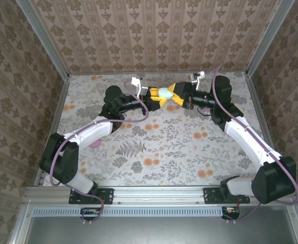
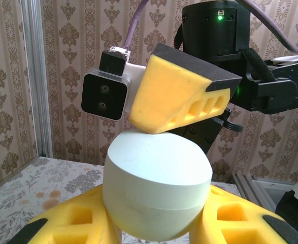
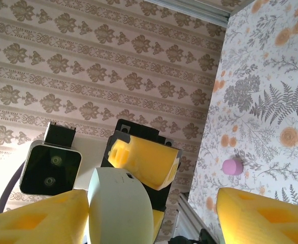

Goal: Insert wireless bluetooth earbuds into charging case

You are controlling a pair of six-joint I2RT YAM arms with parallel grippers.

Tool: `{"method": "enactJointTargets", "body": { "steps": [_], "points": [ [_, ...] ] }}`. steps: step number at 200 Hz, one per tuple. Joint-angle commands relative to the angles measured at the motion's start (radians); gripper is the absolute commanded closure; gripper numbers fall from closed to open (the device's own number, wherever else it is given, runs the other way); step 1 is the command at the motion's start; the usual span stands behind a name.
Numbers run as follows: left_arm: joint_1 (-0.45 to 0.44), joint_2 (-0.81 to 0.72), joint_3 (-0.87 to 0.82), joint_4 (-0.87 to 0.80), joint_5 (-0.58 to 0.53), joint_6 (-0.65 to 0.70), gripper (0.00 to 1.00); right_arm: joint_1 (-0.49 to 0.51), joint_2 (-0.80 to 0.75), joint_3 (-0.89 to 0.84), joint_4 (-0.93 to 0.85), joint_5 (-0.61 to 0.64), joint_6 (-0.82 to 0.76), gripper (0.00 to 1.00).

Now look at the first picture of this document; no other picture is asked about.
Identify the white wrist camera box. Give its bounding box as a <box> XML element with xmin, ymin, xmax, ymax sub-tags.
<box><xmin>190</xmin><ymin>71</ymin><xmax>206</xmax><ymax>90</ymax></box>
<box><xmin>130</xmin><ymin>77</ymin><xmax>143</xmax><ymax>98</ymax></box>

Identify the grey metal sheet panel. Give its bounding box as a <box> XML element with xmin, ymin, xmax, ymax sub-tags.
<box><xmin>10</xmin><ymin>203</ymin><xmax>298</xmax><ymax>244</ymax></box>

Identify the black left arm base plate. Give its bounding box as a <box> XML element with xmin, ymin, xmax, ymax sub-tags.
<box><xmin>69</xmin><ymin>187</ymin><xmax>114</xmax><ymax>205</ymax></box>

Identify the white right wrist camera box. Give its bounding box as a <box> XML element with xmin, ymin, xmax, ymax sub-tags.
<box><xmin>190</xmin><ymin>71</ymin><xmax>206</xmax><ymax>90</ymax></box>

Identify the floral patterned table cloth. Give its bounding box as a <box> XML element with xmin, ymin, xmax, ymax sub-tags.
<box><xmin>42</xmin><ymin>72</ymin><xmax>283</xmax><ymax>187</ymax></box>

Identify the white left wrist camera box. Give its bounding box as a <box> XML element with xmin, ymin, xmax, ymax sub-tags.
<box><xmin>130</xmin><ymin>77</ymin><xmax>143</xmax><ymax>98</ymax></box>

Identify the aluminium side rail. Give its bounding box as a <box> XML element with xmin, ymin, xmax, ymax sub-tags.
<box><xmin>244</xmin><ymin>72</ymin><xmax>288</xmax><ymax>185</ymax></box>
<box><xmin>34</xmin><ymin>75</ymin><xmax>71</xmax><ymax>186</ymax></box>

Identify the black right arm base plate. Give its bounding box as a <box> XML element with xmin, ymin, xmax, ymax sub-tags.
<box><xmin>203</xmin><ymin>187</ymin><xmax>251</xmax><ymax>205</ymax></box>

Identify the mint green earbud charging case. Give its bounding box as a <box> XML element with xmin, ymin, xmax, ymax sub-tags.
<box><xmin>158</xmin><ymin>87</ymin><xmax>174</xmax><ymax>100</ymax></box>

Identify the grey slotted cable duct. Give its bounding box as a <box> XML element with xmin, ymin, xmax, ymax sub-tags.
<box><xmin>33</xmin><ymin>206</ymin><xmax>224</xmax><ymax>218</ymax></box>

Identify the aluminium mounting rail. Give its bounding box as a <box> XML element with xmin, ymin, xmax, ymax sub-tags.
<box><xmin>24</xmin><ymin>185</ymin><xmax>297</xmax><ymax>204</ymax></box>

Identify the aluminium frame post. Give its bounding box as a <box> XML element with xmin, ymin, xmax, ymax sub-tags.
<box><xmin>245</xmin><ymin>0</ymin><xmax>296</xmax><ymax>77</ymax></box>
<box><xmin>15</xmin><ymin>0</ymin><xmax>71</xmax><ymax>80</ymax></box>

